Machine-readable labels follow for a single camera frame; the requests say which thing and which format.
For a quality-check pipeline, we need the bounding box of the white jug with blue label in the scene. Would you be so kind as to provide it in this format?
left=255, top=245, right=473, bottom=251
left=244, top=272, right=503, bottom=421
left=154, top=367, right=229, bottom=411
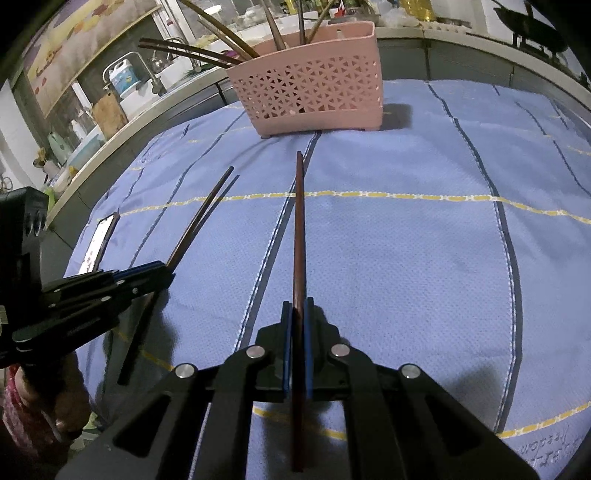
left=110, top=62, right=137, bottom=97

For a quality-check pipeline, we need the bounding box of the black smartphone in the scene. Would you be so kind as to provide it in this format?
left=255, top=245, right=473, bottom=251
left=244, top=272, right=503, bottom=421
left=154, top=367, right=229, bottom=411
left=78, top=212, right=121, bottom=276

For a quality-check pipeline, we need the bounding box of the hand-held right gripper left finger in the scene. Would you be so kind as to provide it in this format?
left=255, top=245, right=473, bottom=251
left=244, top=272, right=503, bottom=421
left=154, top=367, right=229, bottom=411
left=55, top=300, right=296, bottom=480

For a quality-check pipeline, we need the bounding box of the grey kitchen counter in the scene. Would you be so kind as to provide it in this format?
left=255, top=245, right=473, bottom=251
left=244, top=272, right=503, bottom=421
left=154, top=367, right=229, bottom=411
left=46, top=25, right=591, bottom=217

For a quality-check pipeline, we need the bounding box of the chrome kitchen faucet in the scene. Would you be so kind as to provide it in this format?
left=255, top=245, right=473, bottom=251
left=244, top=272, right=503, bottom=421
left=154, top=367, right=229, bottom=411
left=102, top=52, right=165, bottom=96

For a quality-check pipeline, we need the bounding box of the blue plaid tablecloth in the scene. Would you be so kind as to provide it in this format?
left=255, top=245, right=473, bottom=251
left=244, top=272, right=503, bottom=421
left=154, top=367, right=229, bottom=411
left=65, top=78, right=591, bottom=480

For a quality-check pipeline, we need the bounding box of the light brown single chopstick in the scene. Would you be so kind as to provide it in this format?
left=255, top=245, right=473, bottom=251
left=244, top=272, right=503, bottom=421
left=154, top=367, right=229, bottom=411
left=305, top=0, right=339, bottom=43

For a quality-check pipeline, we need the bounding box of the person's left forearm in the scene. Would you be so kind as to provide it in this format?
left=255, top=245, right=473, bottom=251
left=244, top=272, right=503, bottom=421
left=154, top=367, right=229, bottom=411
left=2, top=364, right=52, bottom=462

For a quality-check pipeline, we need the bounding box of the yellow cooking oil bottle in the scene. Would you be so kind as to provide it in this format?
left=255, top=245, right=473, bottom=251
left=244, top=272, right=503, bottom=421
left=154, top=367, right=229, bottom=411
left=402, top=0, right=438, bottom=21

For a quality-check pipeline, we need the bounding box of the green plastic bottle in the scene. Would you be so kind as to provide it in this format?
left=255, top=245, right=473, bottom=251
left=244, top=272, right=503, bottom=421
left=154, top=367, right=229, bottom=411
left=48, top=131, right=70, bottom=165

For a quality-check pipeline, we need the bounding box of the light blue plastic basin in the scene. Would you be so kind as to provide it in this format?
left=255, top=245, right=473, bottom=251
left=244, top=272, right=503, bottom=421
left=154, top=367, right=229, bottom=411
left=69, top=124, right=105, bottom=169

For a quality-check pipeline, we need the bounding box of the row of condiment bottles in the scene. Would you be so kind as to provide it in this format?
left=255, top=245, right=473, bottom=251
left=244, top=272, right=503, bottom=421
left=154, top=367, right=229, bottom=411
left=281, top=0, right=402, bottom=19

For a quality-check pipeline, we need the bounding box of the person's left hand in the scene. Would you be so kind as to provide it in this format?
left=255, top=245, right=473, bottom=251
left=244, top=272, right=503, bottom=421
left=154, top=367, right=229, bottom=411
left=18, top=353, right=92, bottom=445

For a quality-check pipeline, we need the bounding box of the reddish brown single chopstick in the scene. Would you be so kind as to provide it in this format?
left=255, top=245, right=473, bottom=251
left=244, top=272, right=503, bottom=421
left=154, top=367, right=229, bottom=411
left=291, top=151, right=306, bottom=472

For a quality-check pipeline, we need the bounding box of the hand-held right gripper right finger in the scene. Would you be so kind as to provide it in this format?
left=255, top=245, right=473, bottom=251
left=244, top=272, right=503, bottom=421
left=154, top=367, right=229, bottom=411
left=301, top=298, right=541, bottom=480

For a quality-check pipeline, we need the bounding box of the black wok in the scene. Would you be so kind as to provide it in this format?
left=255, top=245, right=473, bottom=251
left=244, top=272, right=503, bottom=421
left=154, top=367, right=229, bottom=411
left=492, top=0, right=572, bottom=54

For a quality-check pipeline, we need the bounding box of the dark thin single chopstick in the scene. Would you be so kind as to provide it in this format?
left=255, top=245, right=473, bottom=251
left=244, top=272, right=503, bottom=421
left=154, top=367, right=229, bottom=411
left=117, top=165, right=235, bottom=386
left=173, top=174, right=240, bottom=273

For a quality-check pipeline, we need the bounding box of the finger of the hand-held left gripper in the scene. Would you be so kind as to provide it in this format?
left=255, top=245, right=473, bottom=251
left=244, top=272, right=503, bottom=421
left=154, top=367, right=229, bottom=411
left=43, top=260, right=168, bottom=306
left=11, top=269, right=177, bottom=346

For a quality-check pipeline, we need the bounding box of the pink perforated plastic basket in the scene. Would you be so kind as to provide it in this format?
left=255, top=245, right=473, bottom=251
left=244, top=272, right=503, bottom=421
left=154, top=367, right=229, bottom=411
left=226, top=21, right=384, bottom=138

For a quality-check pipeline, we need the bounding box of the wall poster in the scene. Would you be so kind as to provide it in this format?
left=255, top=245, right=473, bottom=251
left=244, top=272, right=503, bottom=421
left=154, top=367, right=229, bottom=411
left=23, top=0, right=162, bottom=116

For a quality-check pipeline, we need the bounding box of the wooden cutting board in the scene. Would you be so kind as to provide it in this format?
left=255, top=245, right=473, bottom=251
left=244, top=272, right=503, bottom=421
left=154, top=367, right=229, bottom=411
left=91, top=90, right=129, bottom=139

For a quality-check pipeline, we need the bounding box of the bundle of wooden chopsticks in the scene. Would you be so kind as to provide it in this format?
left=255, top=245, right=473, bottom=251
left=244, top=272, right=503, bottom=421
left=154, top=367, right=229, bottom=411
left=178, top=0, right=306, bottom=62

